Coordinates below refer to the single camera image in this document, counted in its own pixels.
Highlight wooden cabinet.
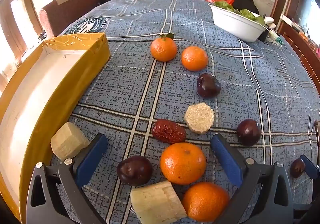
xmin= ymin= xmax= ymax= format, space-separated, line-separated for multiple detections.
xmin=279 ymin=13 xmax=320 ymax=90

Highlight yellow cardboard box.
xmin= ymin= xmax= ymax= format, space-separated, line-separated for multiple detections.
xmin=0 ymin=32 xmax=111 ymax=222

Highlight wooden glass door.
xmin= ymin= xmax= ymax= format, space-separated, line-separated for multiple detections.
xmin=0 ymin=0 xmax=44 ymax=92

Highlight brown armchair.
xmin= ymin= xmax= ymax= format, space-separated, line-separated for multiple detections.
xmin=38 ymin=0 xmax=105 ymax=38

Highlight green leafy vegetables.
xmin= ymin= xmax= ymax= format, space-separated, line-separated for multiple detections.
xmin=212 ymin=1 xmax=265 ymax=26

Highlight mandarin orange with leaf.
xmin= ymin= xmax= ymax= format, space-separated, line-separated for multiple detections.
xmin=150 ymin=33 xmax=177 ymax=62

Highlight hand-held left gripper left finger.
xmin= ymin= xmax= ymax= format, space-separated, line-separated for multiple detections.
xmin=26 ymin=133 xmax=109 ymax=224

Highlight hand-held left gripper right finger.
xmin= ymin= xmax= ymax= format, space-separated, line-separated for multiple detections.
xmin=210 ymin=133 xmax=294 ymax=224

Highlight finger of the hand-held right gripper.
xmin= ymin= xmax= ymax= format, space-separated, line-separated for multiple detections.
xmin=300 ymin=154 xmax=320 ymax=181

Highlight dark purple plum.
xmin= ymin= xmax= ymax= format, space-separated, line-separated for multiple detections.
xmin=197 ymin=73 xmax=221 ymax=98
xmin=290 ymin=158 xmax=306 ymax=179
xmin=236 ymin=119 xmax=262 ymax=147
xmin=116 ymin=155 xmax=153 ymax=186

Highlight small black container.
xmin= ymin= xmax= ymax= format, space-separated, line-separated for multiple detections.
xmin=258 ymin=29 xmax=270 ymax=42

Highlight blue plaid blanket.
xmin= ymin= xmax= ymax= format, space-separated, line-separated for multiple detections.
xmin=49 ymin=0 xmax=320 ymax=224

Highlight red jujube date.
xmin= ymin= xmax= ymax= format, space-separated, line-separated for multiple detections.
xmin=151 ymin=119 xmax=187 ymax=145

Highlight white green bottle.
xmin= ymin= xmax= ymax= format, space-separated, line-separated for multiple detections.
xmin=267 ymin=31 xmax=284 ymax=46

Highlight white round object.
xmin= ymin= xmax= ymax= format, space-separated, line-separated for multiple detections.
xmin=264 ymin=16 xmax=276 ymax=28

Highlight white plastic basin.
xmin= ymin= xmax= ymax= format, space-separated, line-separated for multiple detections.
xmin=208 ymin=4 xmax=268 ymax=43

